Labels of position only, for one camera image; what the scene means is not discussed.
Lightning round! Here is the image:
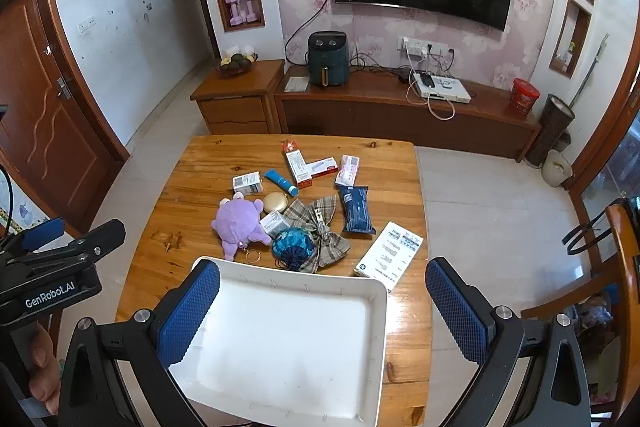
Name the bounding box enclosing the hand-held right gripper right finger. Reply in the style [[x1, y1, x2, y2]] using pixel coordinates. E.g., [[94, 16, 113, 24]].
[[425, 257, 615, 427]]

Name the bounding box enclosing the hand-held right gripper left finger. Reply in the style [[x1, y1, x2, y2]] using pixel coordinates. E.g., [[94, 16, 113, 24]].
[[57, 261, 222, 427]]

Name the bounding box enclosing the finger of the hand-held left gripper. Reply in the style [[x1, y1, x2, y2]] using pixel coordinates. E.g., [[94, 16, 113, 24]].
[[10, 219, 127, 272], [0, 218, 66, 259]]

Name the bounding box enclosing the white plastic tray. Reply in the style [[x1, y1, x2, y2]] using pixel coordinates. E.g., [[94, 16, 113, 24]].
[[167, 257, 390, 425]]

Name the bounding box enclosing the pink tissue pack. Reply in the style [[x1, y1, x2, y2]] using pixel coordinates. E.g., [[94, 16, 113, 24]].
[[335, 155, 362, 188]]

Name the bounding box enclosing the long red white box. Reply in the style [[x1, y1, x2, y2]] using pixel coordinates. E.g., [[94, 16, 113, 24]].
[[281, 140, 314, 188]]

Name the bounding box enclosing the person's left hand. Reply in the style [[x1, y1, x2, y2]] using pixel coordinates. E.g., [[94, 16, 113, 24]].
[[26, 323, 62, 416]]

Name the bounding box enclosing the flat white printed box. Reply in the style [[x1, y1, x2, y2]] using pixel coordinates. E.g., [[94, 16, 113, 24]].
[[353, 221, 425, 294]]

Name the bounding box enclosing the purple plush toy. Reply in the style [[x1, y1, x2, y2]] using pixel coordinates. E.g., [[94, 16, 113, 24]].
[[210, 193, 273, 260]]

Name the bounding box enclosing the small white box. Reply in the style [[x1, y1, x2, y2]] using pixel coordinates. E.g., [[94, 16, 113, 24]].
[[231, 173, 264, 196], [259, 210, 292, 239]]

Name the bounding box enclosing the plaid bow hair clip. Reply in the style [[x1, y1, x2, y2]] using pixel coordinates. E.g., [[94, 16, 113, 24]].
[[274, 194, 352, 275]]

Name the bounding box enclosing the blue tissue pack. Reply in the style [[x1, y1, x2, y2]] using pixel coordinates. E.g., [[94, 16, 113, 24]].
[[336, 185, 377, 236]]

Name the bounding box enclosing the blue tube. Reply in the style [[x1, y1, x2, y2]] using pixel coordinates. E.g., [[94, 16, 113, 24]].
[[264, 169, 300, 198]]

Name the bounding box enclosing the wooden side cabinet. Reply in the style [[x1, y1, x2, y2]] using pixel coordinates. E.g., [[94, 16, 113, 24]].
[[190, 59, 286, 136]]

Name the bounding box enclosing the red white staples box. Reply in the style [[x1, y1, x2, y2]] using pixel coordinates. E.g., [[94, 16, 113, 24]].
[[306, 158, 339, 178]]

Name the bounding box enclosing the tall dark vase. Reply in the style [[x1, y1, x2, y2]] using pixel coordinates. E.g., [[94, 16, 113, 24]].
[[525, 93, 576, 168]]

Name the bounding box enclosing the wooden television cabinet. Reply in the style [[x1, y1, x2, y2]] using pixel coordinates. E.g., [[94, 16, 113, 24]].
[[274, 66, 543, 162]]

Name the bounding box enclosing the fruit bowl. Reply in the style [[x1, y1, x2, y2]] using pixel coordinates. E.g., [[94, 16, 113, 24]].
[[216, 49, 258, 79]]

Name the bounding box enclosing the flat white device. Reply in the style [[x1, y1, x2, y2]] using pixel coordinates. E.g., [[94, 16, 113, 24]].
[[410, 72, 473, 104]]

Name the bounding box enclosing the red bucket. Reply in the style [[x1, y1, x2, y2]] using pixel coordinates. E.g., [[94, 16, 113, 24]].
[[509, 78, 541, 115]]

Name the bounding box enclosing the dark green air fryer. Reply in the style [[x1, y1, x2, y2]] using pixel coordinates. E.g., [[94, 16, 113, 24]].
[[307, 32, 349, 88]]

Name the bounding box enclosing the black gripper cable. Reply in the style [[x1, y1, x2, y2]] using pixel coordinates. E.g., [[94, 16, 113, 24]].
[[0, 164, 15, 238]]

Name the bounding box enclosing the white cable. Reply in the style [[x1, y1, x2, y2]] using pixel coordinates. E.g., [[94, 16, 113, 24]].
[[406, 52, 456, 122]]

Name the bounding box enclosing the white wall outlet strip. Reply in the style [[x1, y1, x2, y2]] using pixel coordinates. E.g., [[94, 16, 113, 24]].
[[397, 36, 456, 58]]

